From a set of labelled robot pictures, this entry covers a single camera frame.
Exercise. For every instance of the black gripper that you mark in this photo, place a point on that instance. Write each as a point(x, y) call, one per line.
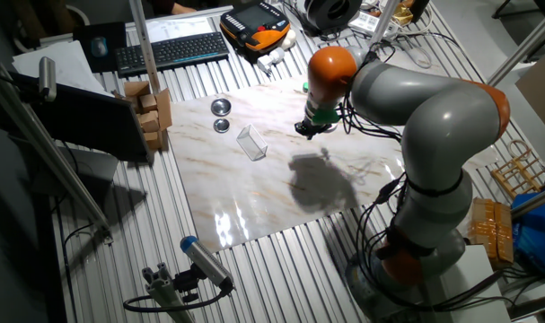
point(319, 127)

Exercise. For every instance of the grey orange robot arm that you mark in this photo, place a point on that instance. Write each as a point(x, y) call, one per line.
point(447, 121)

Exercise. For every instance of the person forearm dark sleeve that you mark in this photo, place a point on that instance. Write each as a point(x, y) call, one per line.
point(164, 5)

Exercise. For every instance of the person hand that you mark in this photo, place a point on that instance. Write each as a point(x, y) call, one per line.
point(183, 8)

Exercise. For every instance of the small green object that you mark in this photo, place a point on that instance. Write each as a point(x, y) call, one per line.
point(305, 87)

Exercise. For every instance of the small round steel dish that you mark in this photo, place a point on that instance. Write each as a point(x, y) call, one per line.
point(222, 125)

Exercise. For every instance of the large round steel dish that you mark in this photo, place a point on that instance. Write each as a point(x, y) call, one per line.
point(221, 107)

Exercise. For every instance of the marble pattern table mat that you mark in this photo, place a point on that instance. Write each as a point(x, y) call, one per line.
point(236, 193)

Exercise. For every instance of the cream egg-shaped object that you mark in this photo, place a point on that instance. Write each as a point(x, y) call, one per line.
point(289, 39)

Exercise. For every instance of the black filament spool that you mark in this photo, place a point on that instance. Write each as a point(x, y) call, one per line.
point(332, 13)

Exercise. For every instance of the orange black teach pendant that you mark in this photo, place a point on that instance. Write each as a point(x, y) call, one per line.
point(254, 20)

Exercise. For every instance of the white power strip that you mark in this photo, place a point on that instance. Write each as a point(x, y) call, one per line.
point(366, 22)

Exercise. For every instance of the open cardboard carton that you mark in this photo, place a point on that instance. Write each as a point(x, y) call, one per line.
point(164, 110)

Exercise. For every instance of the gold foil box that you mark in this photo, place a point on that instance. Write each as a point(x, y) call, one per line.
point(402, 14)

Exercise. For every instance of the small cardboard box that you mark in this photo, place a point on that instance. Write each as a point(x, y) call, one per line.
point(148, 103)
point(153, 140)
point(148, 122)

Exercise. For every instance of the black computer keyboard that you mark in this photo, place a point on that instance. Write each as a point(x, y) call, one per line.
point(173, 51)

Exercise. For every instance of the printed white paper sheet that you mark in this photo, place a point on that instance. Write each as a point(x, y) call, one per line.
point(178, 28)

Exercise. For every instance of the brown taped cardboard parcel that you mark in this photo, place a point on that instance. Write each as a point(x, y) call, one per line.
point(489, 229)

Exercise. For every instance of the black mouse pad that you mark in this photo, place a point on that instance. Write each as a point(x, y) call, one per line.
point(115, 45)

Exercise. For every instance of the short aluminium profile stand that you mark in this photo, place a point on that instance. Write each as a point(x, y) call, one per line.
point(164, 291)

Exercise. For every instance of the wooden slat rack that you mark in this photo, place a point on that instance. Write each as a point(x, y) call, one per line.
point(521, 172)

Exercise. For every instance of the black monitor panel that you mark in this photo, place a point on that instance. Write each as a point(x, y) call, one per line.
point(88, 121)

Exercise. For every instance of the grey monitor base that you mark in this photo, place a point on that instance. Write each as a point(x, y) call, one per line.
point(90, 172)

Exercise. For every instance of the black computer mouse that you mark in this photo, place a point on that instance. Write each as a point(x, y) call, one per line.
point(99, 47)

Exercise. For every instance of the white cabinet box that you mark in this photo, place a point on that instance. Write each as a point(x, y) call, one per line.
point(474, 291)

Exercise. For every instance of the large cardboard sheet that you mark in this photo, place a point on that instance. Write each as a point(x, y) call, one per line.
point(541, 98)

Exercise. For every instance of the white paper stack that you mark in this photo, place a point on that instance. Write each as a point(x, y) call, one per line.
point(61, 63)

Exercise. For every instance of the long aluminium profile beam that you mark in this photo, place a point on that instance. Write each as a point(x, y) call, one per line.
point(52, 152)

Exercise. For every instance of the blue plastic bag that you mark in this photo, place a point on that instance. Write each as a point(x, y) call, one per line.
point(539, 242)

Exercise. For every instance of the aluminium profile post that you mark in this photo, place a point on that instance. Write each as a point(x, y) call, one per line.
point(144, 45)
point(383, 22)
point(523, 47)
point(537, 202)

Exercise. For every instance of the silver camera blue cap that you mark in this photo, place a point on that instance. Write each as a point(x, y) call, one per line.
point(207, 262)

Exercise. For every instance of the black camera clamp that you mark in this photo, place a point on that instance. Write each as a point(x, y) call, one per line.
point(187, 282)

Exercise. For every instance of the plain silver camera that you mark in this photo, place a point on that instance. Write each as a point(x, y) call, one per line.
point(47, 78)

